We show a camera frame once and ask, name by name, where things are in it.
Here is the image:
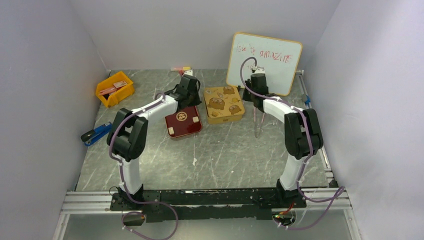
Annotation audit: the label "whiteboard with yellow frame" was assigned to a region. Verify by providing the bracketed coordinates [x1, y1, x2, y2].
[226, 32, 303, 96]

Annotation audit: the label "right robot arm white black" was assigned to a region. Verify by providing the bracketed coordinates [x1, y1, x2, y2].
[241, 73, 324, 208]

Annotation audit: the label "pink metal tweezers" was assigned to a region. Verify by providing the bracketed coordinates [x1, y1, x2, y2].
[253, 107, 266, 138]

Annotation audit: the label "blue black stapler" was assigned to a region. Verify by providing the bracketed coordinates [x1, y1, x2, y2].
[80, 121, 112, 147]

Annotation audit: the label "square chocolate tray corner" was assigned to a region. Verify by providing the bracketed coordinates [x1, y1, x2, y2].
[167, 127, 175, 136]

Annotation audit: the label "blue clip on rail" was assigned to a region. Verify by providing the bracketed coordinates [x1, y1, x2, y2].
[302, 94, 311, 106]

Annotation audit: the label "silver box lid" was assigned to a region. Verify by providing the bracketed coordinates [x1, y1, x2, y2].
[203, 86, 245, 116]

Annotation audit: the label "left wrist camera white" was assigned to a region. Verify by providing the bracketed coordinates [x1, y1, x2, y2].
[182, 69, 194, 77]

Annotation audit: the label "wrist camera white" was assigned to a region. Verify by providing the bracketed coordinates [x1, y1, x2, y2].
[182, 69, 194, 77]
[252, 67, 266, 74]

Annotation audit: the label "gold chocolate box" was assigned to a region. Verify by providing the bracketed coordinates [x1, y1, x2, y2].
[207, 111, 244, 125]

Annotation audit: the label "red rectangular tray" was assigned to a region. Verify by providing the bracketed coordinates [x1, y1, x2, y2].
[165, 106, 203, 138]

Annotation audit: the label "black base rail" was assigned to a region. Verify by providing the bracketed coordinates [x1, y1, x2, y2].
[110, 187, 307, 223]

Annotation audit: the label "yellow plastic bin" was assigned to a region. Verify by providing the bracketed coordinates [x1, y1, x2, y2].
[95, 71, 135, 108]

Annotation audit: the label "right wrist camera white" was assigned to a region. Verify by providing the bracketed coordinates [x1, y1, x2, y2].
[252, 67, 266, 74]

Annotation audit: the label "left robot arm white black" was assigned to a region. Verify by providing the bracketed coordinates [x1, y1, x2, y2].
[106, 70, 201, 210]

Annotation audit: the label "pink box in bin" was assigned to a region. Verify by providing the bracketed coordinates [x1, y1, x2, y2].
[98, 80, 128, 96]

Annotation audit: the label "yellow pink eraser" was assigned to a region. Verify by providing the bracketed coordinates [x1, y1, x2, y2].
[170, 66, 192, 72]

